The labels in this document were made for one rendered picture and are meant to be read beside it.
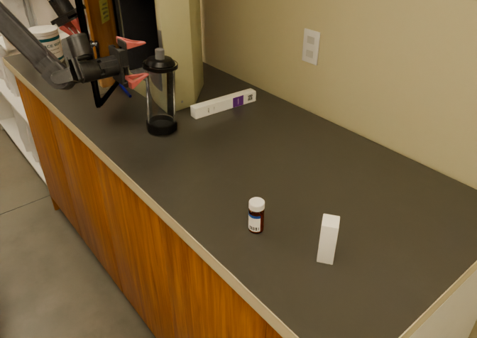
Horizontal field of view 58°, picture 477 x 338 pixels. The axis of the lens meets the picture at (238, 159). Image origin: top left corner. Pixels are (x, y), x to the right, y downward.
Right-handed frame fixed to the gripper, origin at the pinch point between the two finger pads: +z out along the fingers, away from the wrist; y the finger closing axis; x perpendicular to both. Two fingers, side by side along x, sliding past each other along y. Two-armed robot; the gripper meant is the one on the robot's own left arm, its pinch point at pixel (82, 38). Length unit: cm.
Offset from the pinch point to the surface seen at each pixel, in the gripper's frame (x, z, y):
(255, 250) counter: 66, 50, -43
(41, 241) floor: -28, 84, 103
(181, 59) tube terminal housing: -3.6, 20.2, -25.6
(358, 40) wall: 3, 36, -82
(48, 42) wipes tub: -43, -1, 39
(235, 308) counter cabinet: 70, 63, -33
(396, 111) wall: 15, 57, -85
